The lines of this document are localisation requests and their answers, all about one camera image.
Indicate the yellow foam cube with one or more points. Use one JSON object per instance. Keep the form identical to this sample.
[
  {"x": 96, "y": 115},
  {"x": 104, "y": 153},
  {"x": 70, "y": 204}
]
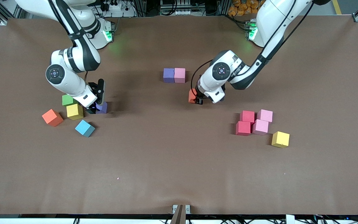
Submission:
[
  {"x": 74, "y": 112},
  {"x": 280, "y": 139}
]

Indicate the orange foam cube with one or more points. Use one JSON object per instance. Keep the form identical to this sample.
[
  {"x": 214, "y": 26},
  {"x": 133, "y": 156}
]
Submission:
[
  {"x": 192, "y": 95},
  {"x": 52, "y": 117}
]

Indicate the green foam cube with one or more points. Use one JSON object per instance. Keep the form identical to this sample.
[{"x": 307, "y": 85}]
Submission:
[{"x": 67, "y": 100}]

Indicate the small metal edge bracket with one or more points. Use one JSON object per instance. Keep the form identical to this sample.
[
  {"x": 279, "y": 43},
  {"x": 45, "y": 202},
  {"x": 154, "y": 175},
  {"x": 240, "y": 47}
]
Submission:
[{"x": 175, "y": 207}]

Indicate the red foam cube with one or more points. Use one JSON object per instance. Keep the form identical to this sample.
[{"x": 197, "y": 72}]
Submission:
[
  {"x": 247, "y": 116},
  {"x": 243, "y": 128}
]

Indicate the table cover sheet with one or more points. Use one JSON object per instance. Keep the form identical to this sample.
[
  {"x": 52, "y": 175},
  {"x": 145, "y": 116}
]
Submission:
[{"x": 179, "y": 155}]

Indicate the pink foam cube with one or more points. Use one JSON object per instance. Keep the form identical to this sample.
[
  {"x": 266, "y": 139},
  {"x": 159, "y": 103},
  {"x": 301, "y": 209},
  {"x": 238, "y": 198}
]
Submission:
[
  {"x": 265, "y": 115},
  {"x": 179, "y": 74},
  {"x": 260, "y": 127}
]

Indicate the light blue foam cube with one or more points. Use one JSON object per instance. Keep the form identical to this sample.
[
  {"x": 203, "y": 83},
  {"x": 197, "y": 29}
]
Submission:
[{"x": 84, "y": 127}]

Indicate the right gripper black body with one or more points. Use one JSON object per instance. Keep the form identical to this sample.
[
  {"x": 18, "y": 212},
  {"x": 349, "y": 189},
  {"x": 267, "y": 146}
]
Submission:
[{"x": 92, "y": 109}]

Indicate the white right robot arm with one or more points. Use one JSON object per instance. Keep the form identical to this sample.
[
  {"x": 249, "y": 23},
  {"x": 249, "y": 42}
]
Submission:
[{"x": 73, "y": 84}]

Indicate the white power strip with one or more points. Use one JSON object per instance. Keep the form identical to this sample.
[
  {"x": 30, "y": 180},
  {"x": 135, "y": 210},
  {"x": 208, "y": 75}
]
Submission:
[
  {"x": 182, "y": 12},
  {"x": 126, "y": 14}
]

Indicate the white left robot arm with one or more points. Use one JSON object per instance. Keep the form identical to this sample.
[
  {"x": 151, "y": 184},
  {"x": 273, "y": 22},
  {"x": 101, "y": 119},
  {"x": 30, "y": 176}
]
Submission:
[{"x": 272, "y": 18}]

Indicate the purple foam cube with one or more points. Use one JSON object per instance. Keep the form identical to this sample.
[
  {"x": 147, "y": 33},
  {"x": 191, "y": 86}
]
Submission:
[
  {"x": 168, "y": 74},
  {"x": 103, "y": 108}
]

